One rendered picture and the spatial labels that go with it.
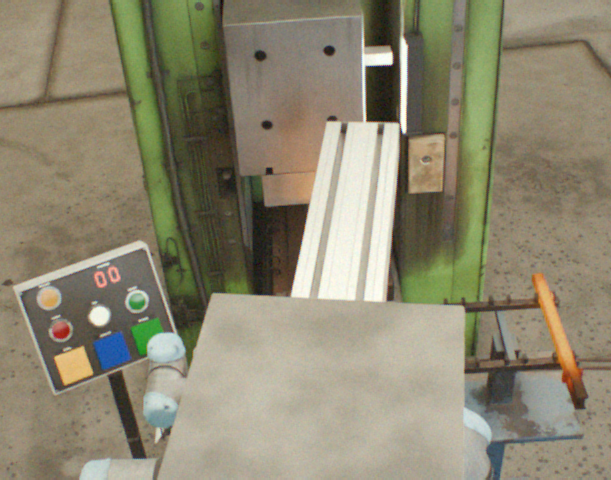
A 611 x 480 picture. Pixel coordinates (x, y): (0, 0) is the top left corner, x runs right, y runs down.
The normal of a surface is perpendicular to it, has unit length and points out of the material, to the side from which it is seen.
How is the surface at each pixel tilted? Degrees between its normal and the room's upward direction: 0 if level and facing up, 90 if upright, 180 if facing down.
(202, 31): 90
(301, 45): 90
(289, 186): 90
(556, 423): 0
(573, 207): 0
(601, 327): 0
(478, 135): 90
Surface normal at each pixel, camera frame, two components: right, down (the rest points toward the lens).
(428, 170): 0.04, 0.65
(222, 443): -0.06, -0.76
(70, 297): 0.37, 0.10
